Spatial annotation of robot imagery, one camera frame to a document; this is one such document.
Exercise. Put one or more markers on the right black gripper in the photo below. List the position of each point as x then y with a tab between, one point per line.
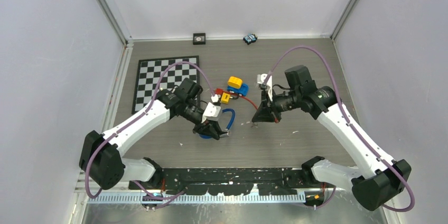
267	111

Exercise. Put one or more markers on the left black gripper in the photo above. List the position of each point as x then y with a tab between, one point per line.
208	128

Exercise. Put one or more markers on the blue cable lock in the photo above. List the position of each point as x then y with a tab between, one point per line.
231	114

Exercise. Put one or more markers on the yellow black padlock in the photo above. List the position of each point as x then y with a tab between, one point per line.
227	96

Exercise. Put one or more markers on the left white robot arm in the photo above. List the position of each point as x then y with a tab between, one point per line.
102	155

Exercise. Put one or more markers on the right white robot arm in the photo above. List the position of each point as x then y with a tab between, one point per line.
377	177

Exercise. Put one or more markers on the blue yellow toy car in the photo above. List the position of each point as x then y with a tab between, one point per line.
237	86

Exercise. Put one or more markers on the small blue toy car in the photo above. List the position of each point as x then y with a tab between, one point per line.
250	38

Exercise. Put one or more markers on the black white chessboard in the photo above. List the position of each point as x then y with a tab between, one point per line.
149	72

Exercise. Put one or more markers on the small black square box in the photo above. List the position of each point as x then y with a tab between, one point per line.
199	39

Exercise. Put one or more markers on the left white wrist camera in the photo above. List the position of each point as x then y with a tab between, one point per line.
212	112

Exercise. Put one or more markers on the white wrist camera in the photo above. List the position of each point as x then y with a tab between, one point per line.
212	112
264	82

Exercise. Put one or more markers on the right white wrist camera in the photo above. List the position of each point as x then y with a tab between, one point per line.
264	82

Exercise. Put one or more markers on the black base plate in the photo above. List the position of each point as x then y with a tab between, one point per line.
231	181

